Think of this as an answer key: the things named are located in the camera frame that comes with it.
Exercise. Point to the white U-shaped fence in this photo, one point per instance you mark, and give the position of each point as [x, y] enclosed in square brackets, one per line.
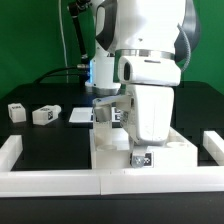
[101, 181]

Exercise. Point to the white square table top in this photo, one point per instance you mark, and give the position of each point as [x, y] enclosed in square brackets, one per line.
[112, 151]

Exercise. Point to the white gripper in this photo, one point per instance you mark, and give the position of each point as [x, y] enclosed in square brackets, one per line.
[149, 82]

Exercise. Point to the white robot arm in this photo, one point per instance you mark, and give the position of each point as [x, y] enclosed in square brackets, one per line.
[148, 39]

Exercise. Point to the white fiducial marker sheet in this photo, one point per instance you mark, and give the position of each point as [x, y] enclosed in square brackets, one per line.
[85, 115]

